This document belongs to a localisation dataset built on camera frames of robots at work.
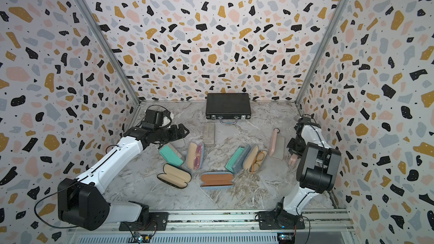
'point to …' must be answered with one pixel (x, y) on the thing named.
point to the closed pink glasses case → (293, 160)
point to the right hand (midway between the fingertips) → (296, 153)
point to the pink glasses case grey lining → (277, 152)
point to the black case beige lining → (174, 176)
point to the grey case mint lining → (237, 158)
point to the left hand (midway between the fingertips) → (184, 133)
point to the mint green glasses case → (168, 152)
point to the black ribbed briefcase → (228, 107)
